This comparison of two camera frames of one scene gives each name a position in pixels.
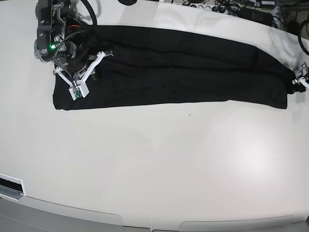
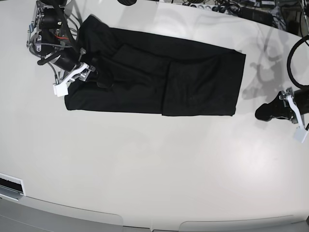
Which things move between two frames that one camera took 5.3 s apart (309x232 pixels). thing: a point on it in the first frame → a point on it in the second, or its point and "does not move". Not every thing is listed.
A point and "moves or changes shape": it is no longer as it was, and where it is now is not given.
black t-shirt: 170,66 moves or changes shape
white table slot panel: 11,187 does not move
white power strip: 203,6 does not move
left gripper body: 71,57 → 81,72
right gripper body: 304,74 → 290,104
